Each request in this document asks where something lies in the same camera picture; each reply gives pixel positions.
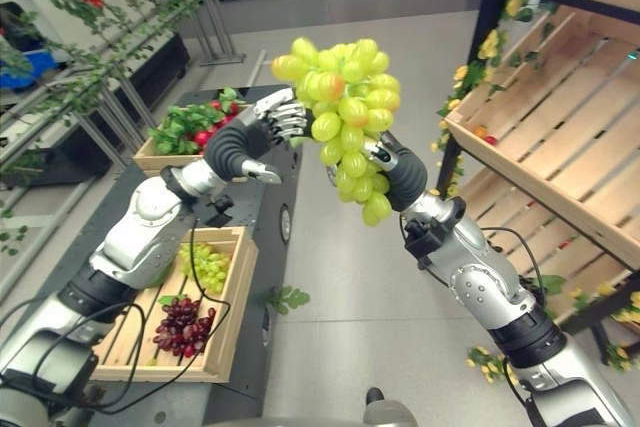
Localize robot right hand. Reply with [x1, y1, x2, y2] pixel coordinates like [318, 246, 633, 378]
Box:
[362, 131, 429, 214]

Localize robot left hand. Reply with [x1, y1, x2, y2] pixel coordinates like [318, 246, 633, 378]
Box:
[204, 87, 314, 186]

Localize large green grape bunch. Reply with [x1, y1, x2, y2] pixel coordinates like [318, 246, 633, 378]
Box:
[271, 37, 403, 227]

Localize red radish bunch with leaves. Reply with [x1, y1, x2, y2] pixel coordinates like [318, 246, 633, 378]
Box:
[148, 87, 247, 157]

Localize black table cart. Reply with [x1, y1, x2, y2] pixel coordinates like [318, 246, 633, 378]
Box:
[0, 84, 302, 427]

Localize metal pole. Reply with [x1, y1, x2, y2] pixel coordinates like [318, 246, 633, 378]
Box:
[247, 48, 269, 94]

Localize wooden crate with radishes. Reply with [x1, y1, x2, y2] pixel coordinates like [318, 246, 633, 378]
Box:
[131, 101, 257, 183]

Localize black cabinet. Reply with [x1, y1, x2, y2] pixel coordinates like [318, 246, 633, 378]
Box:
[112, 32, 192, 111]

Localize metal rack legs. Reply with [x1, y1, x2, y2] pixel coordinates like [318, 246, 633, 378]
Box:
[192, 0, 247, 67]

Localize small green grape bunch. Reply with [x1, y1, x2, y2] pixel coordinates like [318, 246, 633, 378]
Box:
[177, 241, 232, 296]

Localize large wooden shelf crate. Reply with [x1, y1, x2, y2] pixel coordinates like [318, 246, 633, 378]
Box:
[443, 3, 640, 271]

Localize yellow flower garland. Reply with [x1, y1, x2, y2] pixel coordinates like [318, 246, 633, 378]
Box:
[430, 0, 559, 198]

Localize green leaf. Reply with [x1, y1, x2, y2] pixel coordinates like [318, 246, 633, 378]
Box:
[266, 285, 312, 316]

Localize wooden slatted crate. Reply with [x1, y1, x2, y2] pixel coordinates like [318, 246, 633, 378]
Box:
[91, 225, 259, 384]

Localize purple grape bunch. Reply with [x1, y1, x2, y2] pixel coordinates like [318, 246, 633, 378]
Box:
[152, 296, 218, 360]

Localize green vine with red flowers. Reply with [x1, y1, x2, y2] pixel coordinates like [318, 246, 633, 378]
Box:
[0, 0, 221, 258]

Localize yellow flower sprig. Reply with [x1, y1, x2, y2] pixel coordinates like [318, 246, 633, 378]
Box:
[465, 345, 522, 386]

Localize blue box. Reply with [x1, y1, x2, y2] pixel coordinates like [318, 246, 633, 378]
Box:
[0, 49, 51, 93]

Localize robot body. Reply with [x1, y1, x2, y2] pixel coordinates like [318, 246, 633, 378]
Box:
[360, 386, 417, 427]

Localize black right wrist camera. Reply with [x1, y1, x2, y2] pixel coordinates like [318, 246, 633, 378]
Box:
[403, 218, 454, 262]

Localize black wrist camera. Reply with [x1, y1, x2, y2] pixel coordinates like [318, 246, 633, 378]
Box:
[206, 194, 236, 229]
[403, 218, 454, 262]

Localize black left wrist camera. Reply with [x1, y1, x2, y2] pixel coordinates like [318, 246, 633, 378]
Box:
[206, 194, 236, 229]

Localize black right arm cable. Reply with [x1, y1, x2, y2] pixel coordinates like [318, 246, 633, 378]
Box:
[481, 225, 549, 301]

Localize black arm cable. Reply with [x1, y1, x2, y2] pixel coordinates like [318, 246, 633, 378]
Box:
[481, 225, 549, 301]
[0, 219, 232, 416]

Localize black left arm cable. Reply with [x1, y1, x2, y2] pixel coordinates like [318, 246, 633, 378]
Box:
[0, 219, 232, 416]

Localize black shelf frame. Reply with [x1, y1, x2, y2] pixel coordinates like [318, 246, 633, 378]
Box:
[435, 0, 640, 348]

